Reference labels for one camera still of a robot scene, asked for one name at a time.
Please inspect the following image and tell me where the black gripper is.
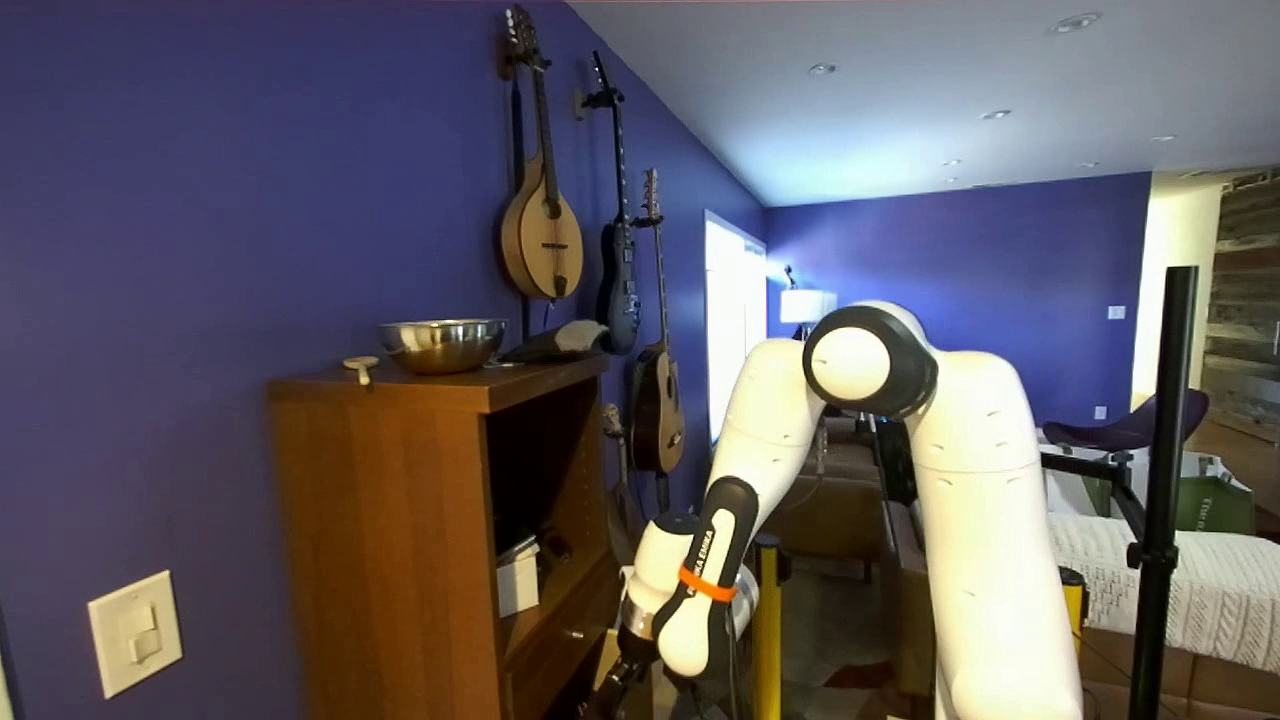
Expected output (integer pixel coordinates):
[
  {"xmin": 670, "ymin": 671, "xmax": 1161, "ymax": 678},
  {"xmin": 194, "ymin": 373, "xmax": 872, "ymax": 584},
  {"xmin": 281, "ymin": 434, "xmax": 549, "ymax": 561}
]
[{"xmin": 585, "ymin": 626, "xmax": 665, "ymax": 720}]

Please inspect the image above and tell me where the orange band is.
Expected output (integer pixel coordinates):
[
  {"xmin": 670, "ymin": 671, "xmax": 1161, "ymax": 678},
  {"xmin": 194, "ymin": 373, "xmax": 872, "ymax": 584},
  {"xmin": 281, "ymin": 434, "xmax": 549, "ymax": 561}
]
[{"xmin": 675, "ymin": 563, "xmax": 740, "ymax": 609}]

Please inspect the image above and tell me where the white box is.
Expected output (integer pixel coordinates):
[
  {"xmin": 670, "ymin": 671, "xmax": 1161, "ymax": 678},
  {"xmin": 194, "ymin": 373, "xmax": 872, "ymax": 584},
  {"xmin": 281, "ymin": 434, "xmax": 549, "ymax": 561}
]
[{"xmin": 493, "ymin": 533, "xmax": 549, "ymax": 619}]

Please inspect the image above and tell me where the yellow pole with black cap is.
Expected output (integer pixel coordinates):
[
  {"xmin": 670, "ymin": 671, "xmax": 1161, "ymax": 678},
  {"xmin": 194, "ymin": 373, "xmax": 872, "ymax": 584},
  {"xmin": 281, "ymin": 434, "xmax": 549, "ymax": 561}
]
[{"xmin": 749, "ymin": 533, "xmax": 787, "ymax": 720}]

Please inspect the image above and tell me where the brown wooden shelf cabinet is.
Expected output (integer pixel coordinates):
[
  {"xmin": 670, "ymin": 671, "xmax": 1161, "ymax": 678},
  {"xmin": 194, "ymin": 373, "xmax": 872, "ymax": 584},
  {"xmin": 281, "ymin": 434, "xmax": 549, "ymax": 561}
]
[{"xmin": 269, "ymin": 353, "xmax": 632, "ymax": 720}]

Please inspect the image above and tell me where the brown small guitar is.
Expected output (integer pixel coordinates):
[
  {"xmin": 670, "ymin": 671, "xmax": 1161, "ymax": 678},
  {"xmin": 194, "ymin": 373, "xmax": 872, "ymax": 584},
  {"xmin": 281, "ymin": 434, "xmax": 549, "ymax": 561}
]
[{"xmin": 629, "ymin": 165, "xmax": 691, "ymax": 482}]

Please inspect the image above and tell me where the brown couch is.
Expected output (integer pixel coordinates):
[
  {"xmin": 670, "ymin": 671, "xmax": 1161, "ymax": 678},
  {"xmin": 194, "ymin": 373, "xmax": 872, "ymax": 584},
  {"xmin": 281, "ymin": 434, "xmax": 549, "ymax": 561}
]
[{"xmin": 778, "ymin": 411, "xmax": 929, "ymax": 574}]

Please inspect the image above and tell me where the white window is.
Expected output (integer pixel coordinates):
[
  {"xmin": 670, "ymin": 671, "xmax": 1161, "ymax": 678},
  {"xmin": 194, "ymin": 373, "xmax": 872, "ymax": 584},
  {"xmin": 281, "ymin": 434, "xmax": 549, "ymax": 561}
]
[{"xmin": 699, "ymin": 207, "xmax": 772, "ymax": 450}]

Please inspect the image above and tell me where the metal bowl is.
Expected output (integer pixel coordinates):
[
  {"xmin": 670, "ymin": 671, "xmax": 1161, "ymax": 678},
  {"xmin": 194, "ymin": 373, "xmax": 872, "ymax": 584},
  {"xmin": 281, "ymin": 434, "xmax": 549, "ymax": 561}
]
[{"xmin": 386, "ymin": 311, "xmax": 510, "ymax": 379}]

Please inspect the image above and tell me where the dark slim guitar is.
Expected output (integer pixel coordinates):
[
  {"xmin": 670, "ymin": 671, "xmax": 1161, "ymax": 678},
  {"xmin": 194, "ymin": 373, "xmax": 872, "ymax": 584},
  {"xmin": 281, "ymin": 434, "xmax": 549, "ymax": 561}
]
[{"xmin": 577, "ymin": 49, "xmax": 650, "ymax": 362}]

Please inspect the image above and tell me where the white lamp shade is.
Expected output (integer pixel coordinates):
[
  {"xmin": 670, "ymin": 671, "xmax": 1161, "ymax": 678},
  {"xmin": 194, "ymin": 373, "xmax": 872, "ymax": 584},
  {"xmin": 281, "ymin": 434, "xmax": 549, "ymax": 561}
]
[{"xmin": 778, "ymin": 286, "xmax": 844, "ymax": 332}]

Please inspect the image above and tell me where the brown mandolin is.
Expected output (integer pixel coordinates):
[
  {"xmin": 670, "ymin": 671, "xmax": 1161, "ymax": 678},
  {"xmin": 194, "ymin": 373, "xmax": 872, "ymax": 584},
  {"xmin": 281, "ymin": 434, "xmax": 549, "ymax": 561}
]
[{"xmin": 493, "ymin": 4, "xmax": 589, "ymax": 305}]

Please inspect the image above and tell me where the black tripod pole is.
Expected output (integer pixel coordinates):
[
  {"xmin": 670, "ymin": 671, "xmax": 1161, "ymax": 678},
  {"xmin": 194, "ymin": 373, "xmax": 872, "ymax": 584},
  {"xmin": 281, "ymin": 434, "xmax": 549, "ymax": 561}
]
[{"xmin": 1038, "ymin": 265, "xmax": 1200, "ymax": 720}]

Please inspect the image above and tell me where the purple lounge chair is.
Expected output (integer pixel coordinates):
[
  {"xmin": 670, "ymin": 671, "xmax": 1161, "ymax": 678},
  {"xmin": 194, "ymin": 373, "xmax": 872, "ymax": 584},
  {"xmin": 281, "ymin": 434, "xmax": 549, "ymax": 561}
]
[{"xmin": 1042, "ymin": 385, "xmax": 1211, "ymax": 459}]

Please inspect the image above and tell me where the white knitted bed blanket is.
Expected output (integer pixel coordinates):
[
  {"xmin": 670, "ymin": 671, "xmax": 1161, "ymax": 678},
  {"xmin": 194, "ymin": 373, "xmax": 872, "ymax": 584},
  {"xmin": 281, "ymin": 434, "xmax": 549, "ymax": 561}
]
[{"xmin": 1042, "ymin": 499, "xmax": 1280, "ymax": 678}]

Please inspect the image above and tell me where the short yellow post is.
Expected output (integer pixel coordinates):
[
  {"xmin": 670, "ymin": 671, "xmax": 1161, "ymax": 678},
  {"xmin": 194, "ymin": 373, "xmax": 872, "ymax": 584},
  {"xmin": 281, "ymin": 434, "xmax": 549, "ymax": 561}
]
[{"xmin": 1055, "ymin": 563, "xmax": 1089, "ymax": 636}]

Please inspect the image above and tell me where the cream light switch plate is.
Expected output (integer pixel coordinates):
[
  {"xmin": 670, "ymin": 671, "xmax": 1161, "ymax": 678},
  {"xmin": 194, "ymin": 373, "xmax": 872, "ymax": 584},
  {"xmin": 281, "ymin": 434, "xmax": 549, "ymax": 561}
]
[{"xmin": 84, "ymin": 567, "xmax": 190, "ymax": 705}]

